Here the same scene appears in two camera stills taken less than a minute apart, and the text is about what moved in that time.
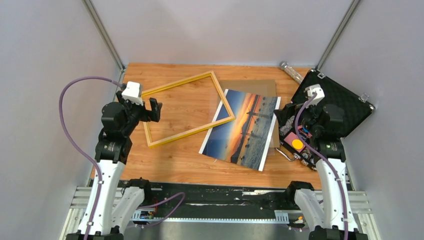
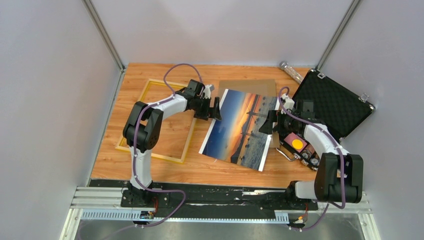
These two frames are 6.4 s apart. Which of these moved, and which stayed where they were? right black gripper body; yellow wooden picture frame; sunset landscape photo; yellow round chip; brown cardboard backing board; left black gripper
Moved: right black gripper body; left black gripper; yellow wooden picture frame
Stayed: sunset landscape photo; yellow round chip; brown cardboard backing board
